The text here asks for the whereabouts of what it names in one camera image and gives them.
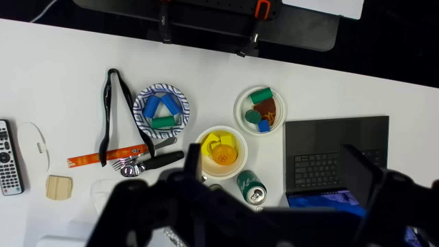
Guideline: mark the white paper sheet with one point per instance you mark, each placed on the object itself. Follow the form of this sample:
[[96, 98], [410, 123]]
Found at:
[[324, 7]]

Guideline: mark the orange round block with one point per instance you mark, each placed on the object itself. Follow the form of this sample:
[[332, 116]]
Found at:
[[222, 154]]

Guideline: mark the small wooden block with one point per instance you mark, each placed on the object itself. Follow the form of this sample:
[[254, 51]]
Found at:
[[59, 187]]

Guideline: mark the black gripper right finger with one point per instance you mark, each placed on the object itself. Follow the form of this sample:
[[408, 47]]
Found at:
[[362, 172]]

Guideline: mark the yellow block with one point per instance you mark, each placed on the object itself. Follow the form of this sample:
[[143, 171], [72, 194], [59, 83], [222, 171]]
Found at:
[[213, 141]]

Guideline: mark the black tongs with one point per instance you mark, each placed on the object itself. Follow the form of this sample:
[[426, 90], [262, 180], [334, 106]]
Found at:
[[107, 114]]

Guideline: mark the brown block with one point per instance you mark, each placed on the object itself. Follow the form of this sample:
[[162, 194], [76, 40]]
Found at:
[[268, 110]]

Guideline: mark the green soda can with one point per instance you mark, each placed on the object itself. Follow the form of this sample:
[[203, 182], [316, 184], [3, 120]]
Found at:
[[249, 183]]

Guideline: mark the white oval disc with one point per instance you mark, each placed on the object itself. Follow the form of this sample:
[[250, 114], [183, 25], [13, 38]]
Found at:
[[36, 146]]

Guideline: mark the black laptop blue screen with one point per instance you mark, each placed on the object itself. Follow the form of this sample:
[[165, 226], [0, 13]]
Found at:
[[320, 146]]

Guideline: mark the black mounting board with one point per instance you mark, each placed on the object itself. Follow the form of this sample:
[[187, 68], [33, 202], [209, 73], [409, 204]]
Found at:
[[302, 32]]

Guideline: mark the small blue block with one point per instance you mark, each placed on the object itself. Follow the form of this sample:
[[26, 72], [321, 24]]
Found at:
[[264, 125]]

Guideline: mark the grey remote control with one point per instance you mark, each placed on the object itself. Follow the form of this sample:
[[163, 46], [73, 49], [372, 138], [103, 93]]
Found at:
[[7, 158]]

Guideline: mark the blue cylinder block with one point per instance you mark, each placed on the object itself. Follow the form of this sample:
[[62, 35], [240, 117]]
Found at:
[[151, 106], [172, 105]]

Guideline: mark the dark green round block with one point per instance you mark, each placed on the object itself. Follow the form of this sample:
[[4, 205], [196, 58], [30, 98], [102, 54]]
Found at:
[[251, 116]]

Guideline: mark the white bowl yellow inside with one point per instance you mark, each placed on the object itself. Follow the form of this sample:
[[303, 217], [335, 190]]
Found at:
[[203, 167]]

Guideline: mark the blue patterned paper plate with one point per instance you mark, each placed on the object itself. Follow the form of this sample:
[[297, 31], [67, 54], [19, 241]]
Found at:
[[180, 112]]

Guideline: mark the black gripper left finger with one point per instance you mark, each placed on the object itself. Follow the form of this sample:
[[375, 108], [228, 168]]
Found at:
[[192, 160]]

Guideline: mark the green cylinder block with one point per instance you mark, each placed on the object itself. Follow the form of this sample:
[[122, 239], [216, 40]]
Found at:
[[261, 95], [162, 123]]

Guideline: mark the black orange clamp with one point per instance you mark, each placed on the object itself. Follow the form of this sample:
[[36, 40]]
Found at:
[[255, 32]]

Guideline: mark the white plate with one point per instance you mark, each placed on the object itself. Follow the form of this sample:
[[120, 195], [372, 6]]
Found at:
[[279, 112]]

